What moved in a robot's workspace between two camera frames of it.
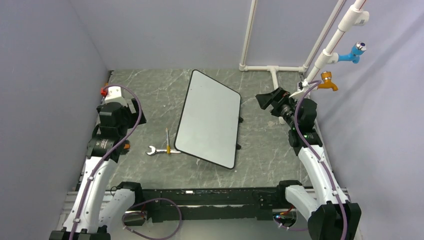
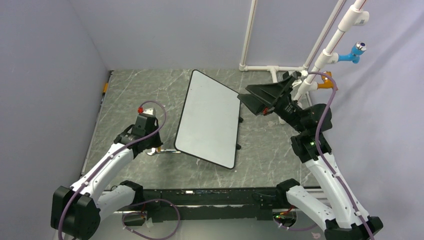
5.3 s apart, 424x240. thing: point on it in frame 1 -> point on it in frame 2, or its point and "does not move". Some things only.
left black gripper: x=133 y=117 -> x=157 y=141
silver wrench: x=154 y=151 does not move
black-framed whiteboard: x=209 y=122 does not move
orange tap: x=326 y=76 does not move
